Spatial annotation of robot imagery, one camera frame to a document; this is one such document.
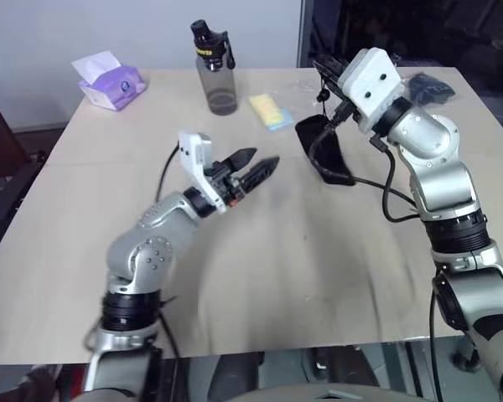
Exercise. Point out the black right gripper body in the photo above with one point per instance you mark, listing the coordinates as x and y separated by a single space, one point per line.
346 109

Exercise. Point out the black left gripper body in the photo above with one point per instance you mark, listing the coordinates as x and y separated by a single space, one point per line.
226 182

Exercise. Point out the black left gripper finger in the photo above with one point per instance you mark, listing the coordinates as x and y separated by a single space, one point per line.
260 171
244 158

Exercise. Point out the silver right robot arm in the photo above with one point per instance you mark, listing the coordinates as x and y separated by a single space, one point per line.
440 176

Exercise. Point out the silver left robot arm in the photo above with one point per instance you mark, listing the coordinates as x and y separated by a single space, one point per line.
151 251

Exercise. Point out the yellow and blue sponge cloth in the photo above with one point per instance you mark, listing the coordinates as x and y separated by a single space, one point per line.
270 111

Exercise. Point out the grey sports bottle black lid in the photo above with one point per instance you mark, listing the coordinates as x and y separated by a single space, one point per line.
220 79

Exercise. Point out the black crumpled fabric item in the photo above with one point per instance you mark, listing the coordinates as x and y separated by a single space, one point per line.
429 88

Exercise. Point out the dark glass partition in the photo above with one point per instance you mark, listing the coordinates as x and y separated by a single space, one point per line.
423 29

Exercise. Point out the purple tissue pack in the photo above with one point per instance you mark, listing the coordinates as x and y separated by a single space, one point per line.
113 86

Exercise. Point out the dark brown cabinet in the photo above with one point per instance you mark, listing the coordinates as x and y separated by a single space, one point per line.
0 138

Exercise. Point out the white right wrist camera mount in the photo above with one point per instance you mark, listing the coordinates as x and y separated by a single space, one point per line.
371 79

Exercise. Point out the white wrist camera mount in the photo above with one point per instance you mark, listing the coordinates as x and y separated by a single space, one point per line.
199 146
371 79

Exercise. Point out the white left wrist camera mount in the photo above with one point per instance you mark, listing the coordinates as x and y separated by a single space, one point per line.
199 146

